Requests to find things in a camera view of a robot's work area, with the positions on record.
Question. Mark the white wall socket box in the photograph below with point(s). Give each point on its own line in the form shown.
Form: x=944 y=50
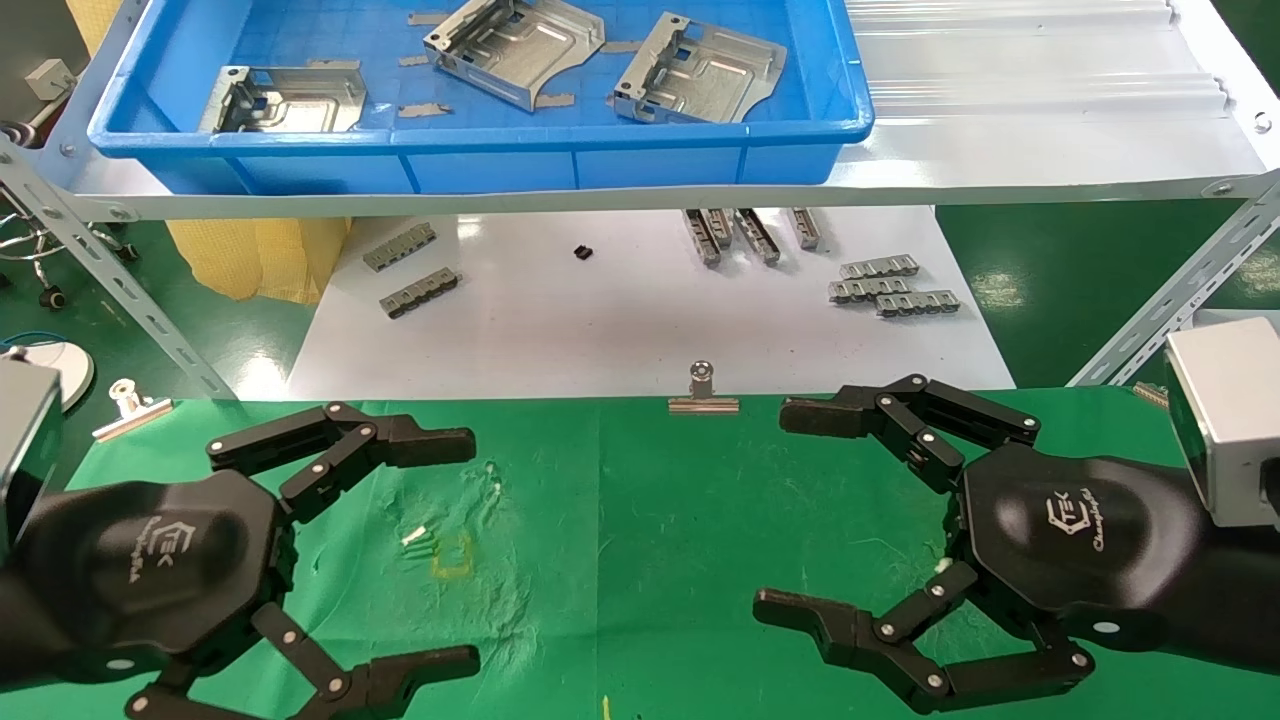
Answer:
x=50 y=78

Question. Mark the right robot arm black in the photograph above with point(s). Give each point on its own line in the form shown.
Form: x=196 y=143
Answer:
x=1235 y=600

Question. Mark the white sheet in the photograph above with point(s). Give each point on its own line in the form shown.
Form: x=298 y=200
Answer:
x=620 y=320

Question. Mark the black caster wheel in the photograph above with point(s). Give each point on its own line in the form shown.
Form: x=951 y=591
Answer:
x=53 y=298

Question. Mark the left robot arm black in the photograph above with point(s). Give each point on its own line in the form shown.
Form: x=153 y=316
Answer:
x=12 y=630

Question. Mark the blue plastic tray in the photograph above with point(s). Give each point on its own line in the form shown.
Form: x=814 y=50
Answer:
x=480 y=165

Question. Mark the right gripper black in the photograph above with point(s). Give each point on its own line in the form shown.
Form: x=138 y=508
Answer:
x=1080 y=535

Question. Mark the perforated metal angle strut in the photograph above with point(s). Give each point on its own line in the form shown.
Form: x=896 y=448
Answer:
x=110 y=270
x=1170 y=300

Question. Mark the grey tape strip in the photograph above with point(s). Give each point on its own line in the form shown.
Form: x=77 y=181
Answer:
x=335 y=64
x=412 y=61
x=558 y=100
x=618 y=46
x=425 y=110
x=425 y=18

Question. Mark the silver binder clip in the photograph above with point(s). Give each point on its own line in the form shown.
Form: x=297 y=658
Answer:
x=130 y=412
x=703 y=403

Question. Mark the green cloth mat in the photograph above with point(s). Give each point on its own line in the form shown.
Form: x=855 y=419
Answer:
x=650 y=560

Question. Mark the small metal part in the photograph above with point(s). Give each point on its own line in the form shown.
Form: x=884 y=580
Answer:
x=1150 y=394

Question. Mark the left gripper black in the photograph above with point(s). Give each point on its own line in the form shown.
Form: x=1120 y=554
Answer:
x=150 y=570

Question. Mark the small white screws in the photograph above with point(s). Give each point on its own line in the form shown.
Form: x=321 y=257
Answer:
x=415 y=538

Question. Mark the sheet metal bracket part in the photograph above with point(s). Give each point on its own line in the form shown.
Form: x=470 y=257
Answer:
x=700 y=75
x=520 y=50
x=290 y=105

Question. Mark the white corrugated panel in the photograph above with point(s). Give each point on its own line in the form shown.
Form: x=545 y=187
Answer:
x=1030 y=50

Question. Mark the grey metal rail part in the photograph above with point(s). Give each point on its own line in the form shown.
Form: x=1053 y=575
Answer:
x=880 y=267
x=918 y=303
x=806 y=228
x=757 y=235
x=702 y=238
x=400 y=247
x=420 y=292
x=868 y=290
x=722 y=227

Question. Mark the white round base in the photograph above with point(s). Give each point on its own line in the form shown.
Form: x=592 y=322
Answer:
x=65 y=365

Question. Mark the yellow mesh bag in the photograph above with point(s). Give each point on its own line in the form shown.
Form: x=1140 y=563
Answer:
x=250 y=255

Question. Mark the right wrist camera silver box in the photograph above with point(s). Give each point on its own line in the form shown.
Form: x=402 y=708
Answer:
x=1225 y=420

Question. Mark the white metal shelf board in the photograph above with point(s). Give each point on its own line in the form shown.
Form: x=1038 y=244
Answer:
x=1000 y=165

